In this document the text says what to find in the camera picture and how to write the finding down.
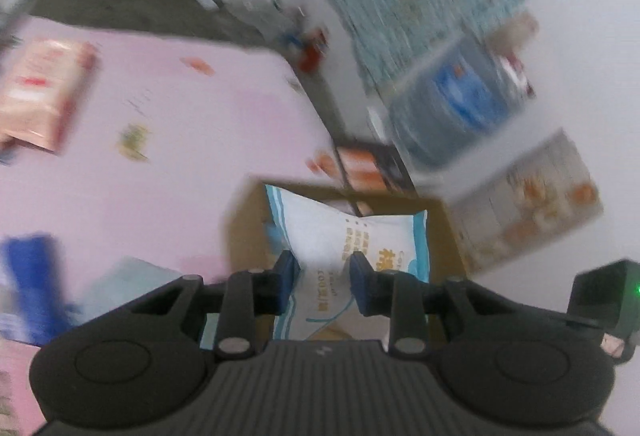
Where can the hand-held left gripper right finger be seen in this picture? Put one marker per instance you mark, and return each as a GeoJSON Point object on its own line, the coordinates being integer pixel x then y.
{"type": "Point", "coordinates": [359, 281]}

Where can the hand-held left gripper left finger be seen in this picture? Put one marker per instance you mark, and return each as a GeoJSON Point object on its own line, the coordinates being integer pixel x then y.
{"type": "Point", "coordinates": [287, 278]}

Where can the brown cardboard box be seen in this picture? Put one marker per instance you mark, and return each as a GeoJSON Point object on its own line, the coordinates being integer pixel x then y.
{"type": "Point", "coordinates": [247, 236]}

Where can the white plastic bag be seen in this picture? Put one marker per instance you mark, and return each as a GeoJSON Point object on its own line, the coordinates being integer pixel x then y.
{"type": "Point", "coordinates": [130, 281]}

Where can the blue white wipes pack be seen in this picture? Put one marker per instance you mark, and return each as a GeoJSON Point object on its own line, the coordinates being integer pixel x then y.
{"type": "Point", "coordinates": [30, 286]}

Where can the dark snack box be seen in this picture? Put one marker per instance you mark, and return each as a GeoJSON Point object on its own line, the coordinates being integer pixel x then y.
{"type": "Point", "coordinates": [380, 166]}

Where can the floral patterned board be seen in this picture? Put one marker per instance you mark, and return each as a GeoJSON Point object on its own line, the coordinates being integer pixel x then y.
{"type": "Point", "coordinates": [525, 206]}

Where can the pink bed sheet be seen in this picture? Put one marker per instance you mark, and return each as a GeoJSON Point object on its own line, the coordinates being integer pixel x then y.
{"type": "Point", "coordinates": [200, 126]}

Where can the blue water jug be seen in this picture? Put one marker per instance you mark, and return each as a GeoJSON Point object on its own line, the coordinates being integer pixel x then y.
{"type": "Point", "coordinates": [450, 116]}

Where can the red bottle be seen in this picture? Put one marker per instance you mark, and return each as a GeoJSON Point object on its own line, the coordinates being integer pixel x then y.
{"type": "Point", "coordinates": [310, 58]}

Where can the red white plastic wrapping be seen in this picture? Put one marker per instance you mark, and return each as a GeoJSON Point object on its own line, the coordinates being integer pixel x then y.
{"type": "Point", "coordinates": [515, 46]}

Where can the clear plastic bottles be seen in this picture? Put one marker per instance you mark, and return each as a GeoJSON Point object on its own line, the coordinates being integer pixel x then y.
{"type": "Point", "coordinates": [250, 3]}

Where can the pink tissue pack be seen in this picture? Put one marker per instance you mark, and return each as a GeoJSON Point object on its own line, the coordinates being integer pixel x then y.
{"type": "Point", "coordinates": [40, 91]}

